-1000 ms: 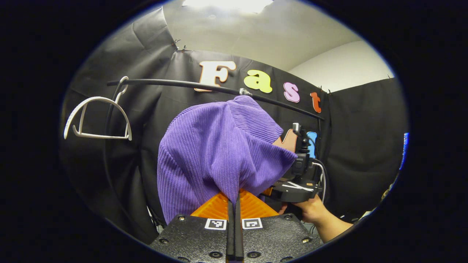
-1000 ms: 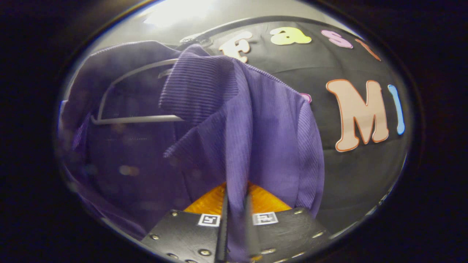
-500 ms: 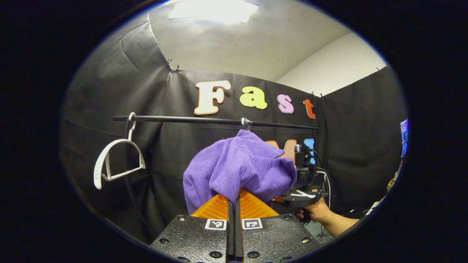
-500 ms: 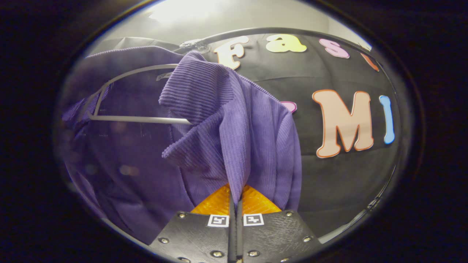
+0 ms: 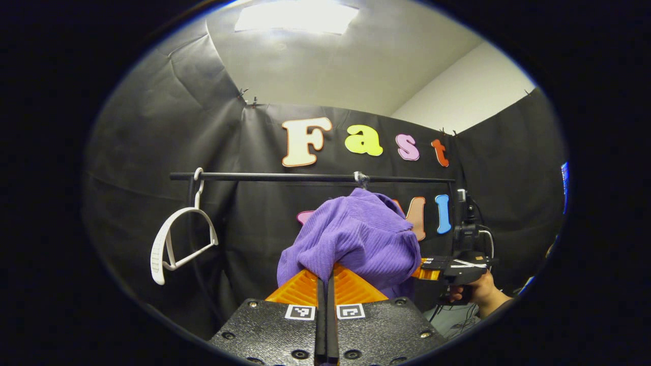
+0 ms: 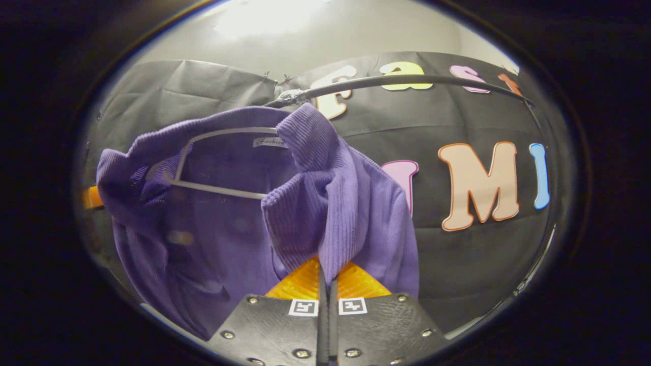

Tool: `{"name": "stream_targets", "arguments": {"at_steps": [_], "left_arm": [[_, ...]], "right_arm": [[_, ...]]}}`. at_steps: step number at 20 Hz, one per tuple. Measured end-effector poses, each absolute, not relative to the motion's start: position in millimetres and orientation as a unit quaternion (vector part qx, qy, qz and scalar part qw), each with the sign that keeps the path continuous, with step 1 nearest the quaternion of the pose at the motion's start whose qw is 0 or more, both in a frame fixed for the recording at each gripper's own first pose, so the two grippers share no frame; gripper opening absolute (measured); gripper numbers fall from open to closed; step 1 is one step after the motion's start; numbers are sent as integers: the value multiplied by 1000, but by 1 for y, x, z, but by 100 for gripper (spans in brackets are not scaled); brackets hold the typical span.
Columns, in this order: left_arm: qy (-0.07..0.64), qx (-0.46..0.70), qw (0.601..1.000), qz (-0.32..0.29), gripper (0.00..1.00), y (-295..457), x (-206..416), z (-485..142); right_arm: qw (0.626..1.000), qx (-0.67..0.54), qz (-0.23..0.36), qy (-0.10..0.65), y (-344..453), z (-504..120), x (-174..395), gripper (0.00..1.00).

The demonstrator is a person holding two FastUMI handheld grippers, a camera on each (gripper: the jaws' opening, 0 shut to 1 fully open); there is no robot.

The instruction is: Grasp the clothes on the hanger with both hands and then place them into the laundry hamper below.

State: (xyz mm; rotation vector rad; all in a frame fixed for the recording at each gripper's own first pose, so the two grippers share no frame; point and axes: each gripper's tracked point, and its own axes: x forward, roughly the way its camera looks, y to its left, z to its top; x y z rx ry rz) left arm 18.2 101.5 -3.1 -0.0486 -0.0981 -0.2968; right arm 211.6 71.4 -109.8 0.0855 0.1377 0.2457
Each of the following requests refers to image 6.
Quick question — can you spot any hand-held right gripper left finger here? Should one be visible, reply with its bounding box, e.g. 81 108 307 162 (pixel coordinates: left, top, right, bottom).
206 256 327 366

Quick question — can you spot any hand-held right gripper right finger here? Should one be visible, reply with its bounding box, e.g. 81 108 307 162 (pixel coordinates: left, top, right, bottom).
328 261 448 366

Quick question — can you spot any white clothes hanger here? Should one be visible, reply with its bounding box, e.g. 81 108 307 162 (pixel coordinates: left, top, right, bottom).
163 89 307 200

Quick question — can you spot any purple corduroy shirt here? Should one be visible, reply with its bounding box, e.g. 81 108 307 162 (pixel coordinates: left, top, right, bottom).
96 103 420 342

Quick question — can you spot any black clothes rack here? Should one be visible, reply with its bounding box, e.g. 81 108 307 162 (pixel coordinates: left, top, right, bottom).
264 75 535 108

